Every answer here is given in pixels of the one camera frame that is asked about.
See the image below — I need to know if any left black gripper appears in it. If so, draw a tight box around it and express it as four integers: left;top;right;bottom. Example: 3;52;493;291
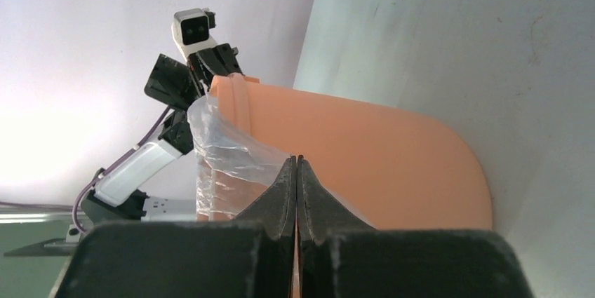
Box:
144;43;243;111

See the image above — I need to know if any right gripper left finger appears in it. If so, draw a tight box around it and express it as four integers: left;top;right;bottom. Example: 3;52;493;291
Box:
51;157;297;297

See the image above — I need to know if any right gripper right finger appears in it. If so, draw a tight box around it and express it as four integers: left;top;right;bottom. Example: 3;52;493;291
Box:
296;157;533;297

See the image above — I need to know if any light blue plastic trash bag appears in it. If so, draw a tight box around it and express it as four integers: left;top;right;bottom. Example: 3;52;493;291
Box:
187;95;290;221

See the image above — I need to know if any orange plastic trash bin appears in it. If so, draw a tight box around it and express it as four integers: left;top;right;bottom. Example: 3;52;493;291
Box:
207;74;493;229

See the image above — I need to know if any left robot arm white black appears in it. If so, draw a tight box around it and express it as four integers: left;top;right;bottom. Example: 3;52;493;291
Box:
76;43;241;223

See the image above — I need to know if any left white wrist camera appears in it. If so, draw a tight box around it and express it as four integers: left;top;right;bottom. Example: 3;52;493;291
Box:
171;8;218;62

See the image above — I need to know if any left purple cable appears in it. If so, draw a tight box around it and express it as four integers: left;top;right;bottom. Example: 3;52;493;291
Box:
72;105;173;236

